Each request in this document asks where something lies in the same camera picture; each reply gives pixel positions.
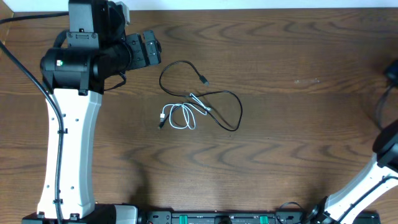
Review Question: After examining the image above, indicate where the short black cable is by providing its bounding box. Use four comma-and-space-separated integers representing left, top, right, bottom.
157, 60, 244, 133

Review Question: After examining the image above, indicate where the white cable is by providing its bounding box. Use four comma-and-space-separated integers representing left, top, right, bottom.
159, 92, 213, 131

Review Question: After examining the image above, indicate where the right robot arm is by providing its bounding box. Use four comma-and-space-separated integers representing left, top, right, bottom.
302, 60, 397, 224

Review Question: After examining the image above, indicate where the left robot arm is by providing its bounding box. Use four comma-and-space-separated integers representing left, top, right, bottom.
22, 1, 162, 223

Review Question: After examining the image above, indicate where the clear tape piece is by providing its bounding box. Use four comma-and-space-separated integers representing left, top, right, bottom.
294, 78, 320, 85

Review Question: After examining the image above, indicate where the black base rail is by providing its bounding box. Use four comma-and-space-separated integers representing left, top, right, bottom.
137, 210, 304, 224

